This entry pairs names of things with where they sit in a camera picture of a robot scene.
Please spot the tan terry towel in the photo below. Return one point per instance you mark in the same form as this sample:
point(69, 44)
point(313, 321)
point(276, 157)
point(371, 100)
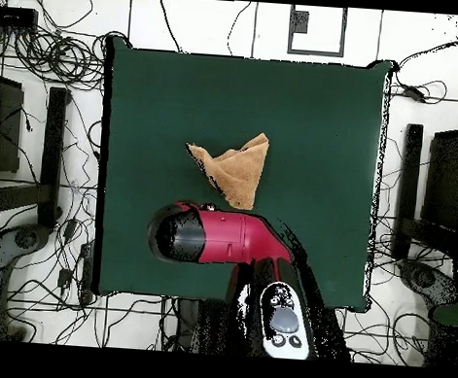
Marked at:
point(238, 170)

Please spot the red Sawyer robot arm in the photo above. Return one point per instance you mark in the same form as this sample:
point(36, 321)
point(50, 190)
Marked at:
point(225, 235)

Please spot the black flat box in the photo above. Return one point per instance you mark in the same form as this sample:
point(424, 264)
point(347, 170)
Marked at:
point(15, 16)

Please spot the dark green table cloth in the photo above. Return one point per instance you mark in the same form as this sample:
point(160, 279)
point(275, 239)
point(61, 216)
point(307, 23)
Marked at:
point(161, 94)

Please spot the small black power adapter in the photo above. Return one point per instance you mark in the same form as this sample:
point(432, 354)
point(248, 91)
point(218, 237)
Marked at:
point(70, 228)
point(65, 278)

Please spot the black power strip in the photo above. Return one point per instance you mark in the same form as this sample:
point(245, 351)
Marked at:
point(86, 272)

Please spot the black stand base bar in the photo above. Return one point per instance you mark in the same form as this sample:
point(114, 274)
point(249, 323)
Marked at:
point(53, 145)
point(409, 182)

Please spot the long black power adapter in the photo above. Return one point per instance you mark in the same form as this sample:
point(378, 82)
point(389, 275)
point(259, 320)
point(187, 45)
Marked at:
point(414, 93)

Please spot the grey leg with round knob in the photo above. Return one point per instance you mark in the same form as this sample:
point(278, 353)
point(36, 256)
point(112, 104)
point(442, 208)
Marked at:
point(423, 276)
point(26, 238)

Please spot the dark square box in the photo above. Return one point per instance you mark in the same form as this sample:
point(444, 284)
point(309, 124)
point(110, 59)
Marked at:
point(7, 130)
point(444, 180)

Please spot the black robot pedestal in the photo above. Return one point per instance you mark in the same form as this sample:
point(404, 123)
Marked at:
point(186, 322)

